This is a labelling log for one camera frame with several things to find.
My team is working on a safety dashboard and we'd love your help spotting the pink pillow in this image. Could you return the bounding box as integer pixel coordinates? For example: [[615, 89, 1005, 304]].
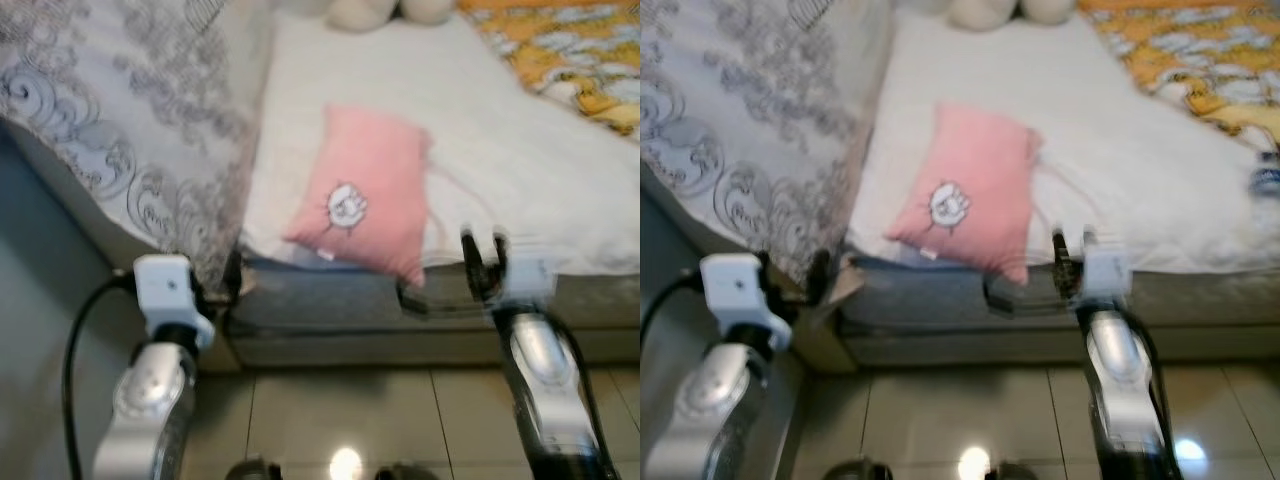
[[884, 99, 1044, 287], [282, 102, 434, 290]]

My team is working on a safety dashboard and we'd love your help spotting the clear bottle with blue label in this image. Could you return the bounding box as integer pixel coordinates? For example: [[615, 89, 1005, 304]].
[[1249, 150, 1280, 198]]

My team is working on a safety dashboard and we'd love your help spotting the yellow cartoon print blanket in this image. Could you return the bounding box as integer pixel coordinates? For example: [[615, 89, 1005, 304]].
[[455, 0, 641, 137], [1075, 0, 1280, 153]]

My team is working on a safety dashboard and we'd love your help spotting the white quilted mattress cover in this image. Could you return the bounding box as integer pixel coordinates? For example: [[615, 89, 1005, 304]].
[[240, 8, 641, 278], [845, 8, 1280, 278]]

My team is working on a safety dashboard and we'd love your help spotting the grey bed base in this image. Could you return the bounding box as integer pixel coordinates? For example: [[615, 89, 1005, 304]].
[[224, 254, 641, 373], [800, 254, 1280, 378]]

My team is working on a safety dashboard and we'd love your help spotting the dark robot left foot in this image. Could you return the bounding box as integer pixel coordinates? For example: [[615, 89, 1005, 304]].
[[224, 457, 287, 480], [820, 457, 897, 480]]

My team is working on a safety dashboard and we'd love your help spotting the beige plush toy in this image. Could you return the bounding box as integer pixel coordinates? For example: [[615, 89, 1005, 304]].
[[944, 0, 1077, 32], [325, 0, 457, 32]]

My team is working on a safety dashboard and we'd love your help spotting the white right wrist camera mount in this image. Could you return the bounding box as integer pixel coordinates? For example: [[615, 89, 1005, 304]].
[[1079, 244, 1135, 307], [504, 254, 560, 307]]

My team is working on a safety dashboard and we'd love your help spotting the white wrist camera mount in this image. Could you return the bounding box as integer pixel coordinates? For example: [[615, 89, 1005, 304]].
[[699, 252, 793, 348], [132, 254, 217, 348], [504, 254, 560, 307], [1079, 244, 1135, 307]]

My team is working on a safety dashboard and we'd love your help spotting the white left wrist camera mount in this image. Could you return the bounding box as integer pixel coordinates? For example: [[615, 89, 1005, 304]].
[[132, 254, 217, 348], [699, 252, 793, 348]]

